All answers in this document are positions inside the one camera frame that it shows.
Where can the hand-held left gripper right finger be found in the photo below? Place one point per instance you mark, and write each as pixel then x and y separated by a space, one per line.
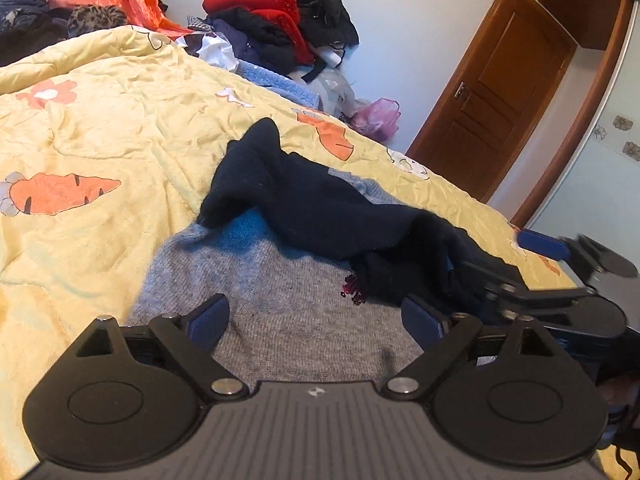
pixel 422 322

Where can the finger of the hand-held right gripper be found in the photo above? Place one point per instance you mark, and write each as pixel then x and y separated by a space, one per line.
pixel 542 245
pixel 505 287

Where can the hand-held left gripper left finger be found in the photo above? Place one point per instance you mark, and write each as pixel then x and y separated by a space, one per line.
pixel 210 317

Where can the grey and navy sweater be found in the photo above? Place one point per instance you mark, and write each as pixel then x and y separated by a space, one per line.
pixel 300 310

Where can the black clothes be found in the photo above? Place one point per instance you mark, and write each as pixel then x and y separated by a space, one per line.
pixel 330 5

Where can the wardrobe with flower decor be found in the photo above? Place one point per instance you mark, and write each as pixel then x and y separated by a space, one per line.
pixel 600 185

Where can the brown wooden door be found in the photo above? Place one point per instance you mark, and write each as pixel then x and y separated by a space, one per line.
pixel 500 85

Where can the yellow carrot-print blanket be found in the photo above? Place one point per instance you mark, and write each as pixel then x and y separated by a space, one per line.
pixel 125 135

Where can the pink plastic bag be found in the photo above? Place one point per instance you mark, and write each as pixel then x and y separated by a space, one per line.
pixel 377 117

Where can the brown wooden cabinet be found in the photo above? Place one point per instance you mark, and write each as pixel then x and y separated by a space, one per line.
pixel 590 20

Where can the light blue towel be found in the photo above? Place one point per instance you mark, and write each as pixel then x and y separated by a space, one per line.
pixel 270 82

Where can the clear plastic bag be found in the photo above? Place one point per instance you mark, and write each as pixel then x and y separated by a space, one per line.
pixel 332 90

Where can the white and navy printed cloth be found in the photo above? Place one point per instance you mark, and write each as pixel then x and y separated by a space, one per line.
pixel 215 52

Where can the navy garment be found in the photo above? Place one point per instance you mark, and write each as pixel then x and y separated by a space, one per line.
pixel 240 25

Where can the red garment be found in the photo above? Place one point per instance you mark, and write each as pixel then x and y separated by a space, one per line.
pixel 250 2

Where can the leopard-print cloth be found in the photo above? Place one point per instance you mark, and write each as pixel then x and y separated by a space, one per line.
pixel 95 17

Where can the dark blue jacket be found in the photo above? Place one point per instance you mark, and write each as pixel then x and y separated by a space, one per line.
pixel 25 20

